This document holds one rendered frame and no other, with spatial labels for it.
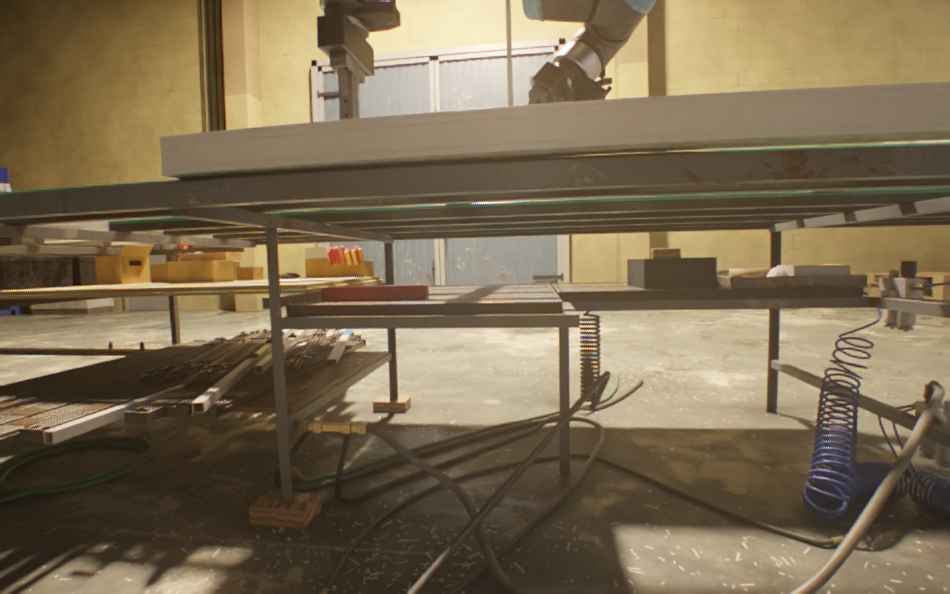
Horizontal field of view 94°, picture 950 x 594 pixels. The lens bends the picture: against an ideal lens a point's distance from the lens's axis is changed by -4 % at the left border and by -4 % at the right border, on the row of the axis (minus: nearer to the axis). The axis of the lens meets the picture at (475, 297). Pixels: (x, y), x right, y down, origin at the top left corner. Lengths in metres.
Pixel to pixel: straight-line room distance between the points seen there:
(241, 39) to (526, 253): 5.62
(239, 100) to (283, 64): 0.96
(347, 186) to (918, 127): 0.88
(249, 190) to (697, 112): 0.76
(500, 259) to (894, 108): 6.60
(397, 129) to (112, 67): 10.25
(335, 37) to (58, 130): 10.81
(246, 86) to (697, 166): 8.22
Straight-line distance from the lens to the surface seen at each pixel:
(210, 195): 0.98
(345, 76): 0.88
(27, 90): 12.24
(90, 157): 10.96
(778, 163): 0.88
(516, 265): 7.26
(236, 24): 9.17
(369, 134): 0.84
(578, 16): 0.95
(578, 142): 0.78
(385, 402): 2.28
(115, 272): 2.52
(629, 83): 7.48
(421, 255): 7.48
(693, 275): 1.66
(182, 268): 2.19
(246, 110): 8.62
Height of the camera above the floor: 0.69
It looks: 4 degrees down
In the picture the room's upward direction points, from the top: 1 degrees counter-clockwise
